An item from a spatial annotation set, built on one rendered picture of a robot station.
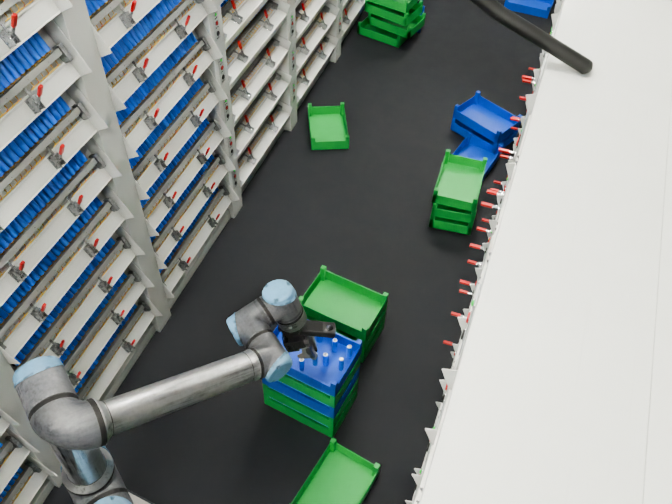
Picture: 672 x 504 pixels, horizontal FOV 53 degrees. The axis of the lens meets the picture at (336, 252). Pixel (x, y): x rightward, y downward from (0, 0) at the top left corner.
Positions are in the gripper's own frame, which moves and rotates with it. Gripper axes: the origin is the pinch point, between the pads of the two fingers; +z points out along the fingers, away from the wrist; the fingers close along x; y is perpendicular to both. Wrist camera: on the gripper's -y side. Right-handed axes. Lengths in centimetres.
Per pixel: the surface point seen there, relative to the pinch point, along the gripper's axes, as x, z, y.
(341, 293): -47, 32, -3
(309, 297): -45, 29, 10
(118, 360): -18, 12, 80
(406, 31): -250, 48, -48
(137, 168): -55, -46, 51
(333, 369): -2.4, 15.4, -2.1
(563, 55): 25, -115, -71
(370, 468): 20, 49, -7
